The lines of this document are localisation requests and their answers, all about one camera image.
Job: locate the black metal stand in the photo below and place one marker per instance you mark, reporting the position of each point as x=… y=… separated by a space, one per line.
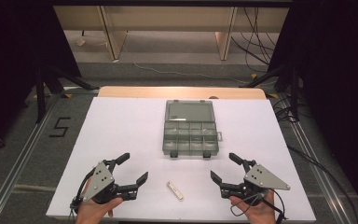
x=293 y=90
x=40 y=93

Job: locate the yellow tape piece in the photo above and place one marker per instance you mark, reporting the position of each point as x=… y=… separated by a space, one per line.
x=254 y=75
x=67 y=95
x=272 y=95

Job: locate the person's left hand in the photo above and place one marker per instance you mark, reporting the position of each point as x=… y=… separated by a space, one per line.
x=94 y=214

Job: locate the black curtain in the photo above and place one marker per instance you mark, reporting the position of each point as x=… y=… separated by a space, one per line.
x=338 y=77
x=12 y=62

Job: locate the aluminium floor rail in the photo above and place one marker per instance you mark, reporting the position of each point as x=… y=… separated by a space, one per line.
x=15 y=171
x=318 y=174

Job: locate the small white cylinder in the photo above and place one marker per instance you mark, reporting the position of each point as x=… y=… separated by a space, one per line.
x=175 y=191

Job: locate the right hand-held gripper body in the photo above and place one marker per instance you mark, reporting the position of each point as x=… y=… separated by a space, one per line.
x=262 y=179

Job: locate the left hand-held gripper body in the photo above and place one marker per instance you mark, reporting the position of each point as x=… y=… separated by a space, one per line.
x=100 y=179

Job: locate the clear plastic compartment box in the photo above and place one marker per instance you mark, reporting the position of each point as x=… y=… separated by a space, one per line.
x=189 y=137

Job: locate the paper scrap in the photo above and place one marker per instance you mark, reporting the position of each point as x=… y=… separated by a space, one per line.
x=80 y=41

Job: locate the beige wooden desk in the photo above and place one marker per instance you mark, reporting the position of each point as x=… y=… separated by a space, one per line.
x=167 y=18

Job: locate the person's right hand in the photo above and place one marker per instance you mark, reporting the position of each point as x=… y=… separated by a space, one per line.
x=258 y=214

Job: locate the white table mat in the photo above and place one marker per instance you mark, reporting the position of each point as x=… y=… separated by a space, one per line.
x=121 y=130

